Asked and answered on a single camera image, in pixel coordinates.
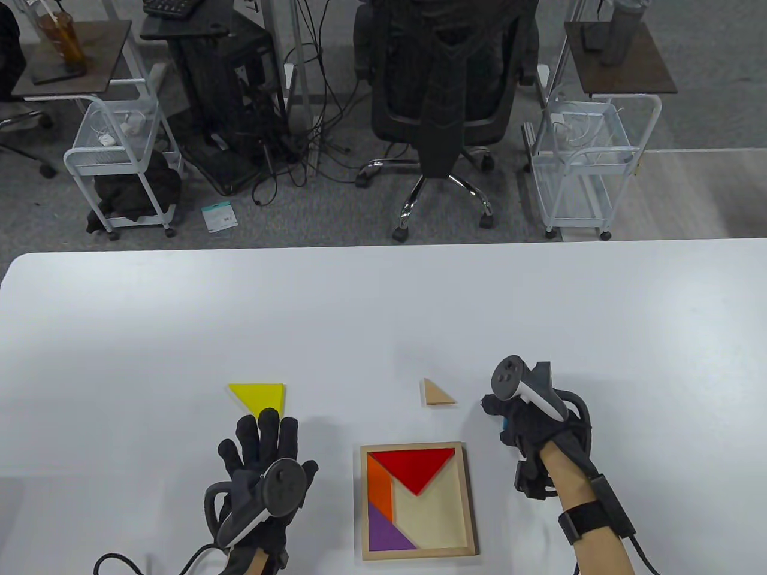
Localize person's left hand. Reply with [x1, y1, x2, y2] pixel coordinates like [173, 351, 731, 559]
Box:
[217, 408, 319, 570]

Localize person's right hand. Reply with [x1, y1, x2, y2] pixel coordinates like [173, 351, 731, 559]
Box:
[481, 383, 595, 501]

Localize person's right forearm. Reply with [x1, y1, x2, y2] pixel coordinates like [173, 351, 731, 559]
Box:
[538, 444, 636, 575]

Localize grey controller on left glove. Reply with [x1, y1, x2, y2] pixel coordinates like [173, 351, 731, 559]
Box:
[216, 458, 307, 549]

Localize grey controller on glove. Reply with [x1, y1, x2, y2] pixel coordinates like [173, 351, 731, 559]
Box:
[491, 355, 568, 421]
[216, 458, 307, 549]

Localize grey controller on right glove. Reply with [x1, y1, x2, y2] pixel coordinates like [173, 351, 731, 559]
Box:
[491, 355, 568, 421]

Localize yellow triangle tangram piece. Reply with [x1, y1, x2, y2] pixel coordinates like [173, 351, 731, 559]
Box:
[227, 383, 287, 420]

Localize orange parallelogram tangram piece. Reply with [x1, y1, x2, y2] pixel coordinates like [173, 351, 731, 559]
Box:
[367, 458, 395, 529]

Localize small wooden triangle piece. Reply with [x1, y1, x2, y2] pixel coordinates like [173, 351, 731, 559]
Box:
[424, 378, 457, 407]

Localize wooden tangram tray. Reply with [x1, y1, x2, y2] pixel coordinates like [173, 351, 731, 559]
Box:
[360, 441, 479, 562]

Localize purple triangle tangram piece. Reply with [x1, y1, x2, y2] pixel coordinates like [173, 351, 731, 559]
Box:
[367, 501, 418, 552]

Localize red triangle tangram piece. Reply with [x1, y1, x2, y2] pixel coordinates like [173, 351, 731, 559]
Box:
[367, 448, 454, 497]

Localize white teal packet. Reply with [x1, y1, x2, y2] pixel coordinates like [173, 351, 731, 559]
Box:
[201, 201, 239, 234]

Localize black bag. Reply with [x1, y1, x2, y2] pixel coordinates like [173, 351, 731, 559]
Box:
[86, 149, 182, 234]

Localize white cart with black bag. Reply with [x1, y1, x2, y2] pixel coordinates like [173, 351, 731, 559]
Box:
[64, 94, 184, 241]

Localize black computer tower stand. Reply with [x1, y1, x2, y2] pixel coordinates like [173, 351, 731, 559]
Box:
[140, 12, 289, 197]

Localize black mesh office chair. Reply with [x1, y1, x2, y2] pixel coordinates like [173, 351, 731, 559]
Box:
[352, 0, 540, 242]

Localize white desk leg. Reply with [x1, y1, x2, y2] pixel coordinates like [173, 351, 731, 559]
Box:
[262, 0, 327, 131]

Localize brown side table with bottle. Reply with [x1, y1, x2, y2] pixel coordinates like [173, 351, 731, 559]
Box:
[564, 20, 679, 98]

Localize black office chair with wheels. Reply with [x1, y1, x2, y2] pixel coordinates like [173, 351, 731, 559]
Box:
[0, 0, 58, 180]

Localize grey bottle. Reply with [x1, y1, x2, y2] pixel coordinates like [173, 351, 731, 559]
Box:
[601, 0, 641, 66]

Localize brown side table with cup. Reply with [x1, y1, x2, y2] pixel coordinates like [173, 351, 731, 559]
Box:
[11, 19, 133, 101]

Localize black keyboard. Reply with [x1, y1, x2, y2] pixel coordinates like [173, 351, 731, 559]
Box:
[142, 0, 206, 18]

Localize plastic cup with brown drink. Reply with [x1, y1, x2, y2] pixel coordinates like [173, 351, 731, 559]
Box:
[35, 8, 89, 76]

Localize black left glove cable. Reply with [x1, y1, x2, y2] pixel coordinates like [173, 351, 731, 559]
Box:
[94, 542, 230, 575]

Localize black glove cable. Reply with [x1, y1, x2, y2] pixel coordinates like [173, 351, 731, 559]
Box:
[94, 542, 230, 575]
[626, 533, 661, 575]

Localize black right glove cable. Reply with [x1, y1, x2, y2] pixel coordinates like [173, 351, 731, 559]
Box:
[626, 533, 661, 575]

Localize white cart with white cables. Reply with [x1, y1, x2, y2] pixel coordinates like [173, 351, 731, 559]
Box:
[520, 92, 663, 241]

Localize black floor cables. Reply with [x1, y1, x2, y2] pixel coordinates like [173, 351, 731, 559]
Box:
[249, 0, 375, 208]

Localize white cables bundle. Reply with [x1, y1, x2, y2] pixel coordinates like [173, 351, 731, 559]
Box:
[552, 111, 627, 159]

